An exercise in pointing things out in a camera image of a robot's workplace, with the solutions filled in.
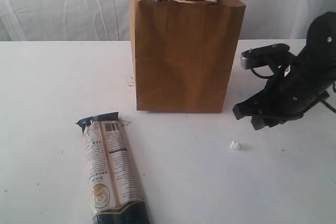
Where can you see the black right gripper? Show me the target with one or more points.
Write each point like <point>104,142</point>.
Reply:
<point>285,99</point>

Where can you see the noodle pack black ends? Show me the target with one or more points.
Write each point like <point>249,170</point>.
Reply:
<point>115,193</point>

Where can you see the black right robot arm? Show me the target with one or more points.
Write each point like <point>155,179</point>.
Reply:
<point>317,54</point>

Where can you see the brown paper bag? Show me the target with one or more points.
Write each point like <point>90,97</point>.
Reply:
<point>183,52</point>

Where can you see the white backdrop curtain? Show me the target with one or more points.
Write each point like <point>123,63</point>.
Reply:
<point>23,20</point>

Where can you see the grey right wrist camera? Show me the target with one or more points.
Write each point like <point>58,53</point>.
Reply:
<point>258,57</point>

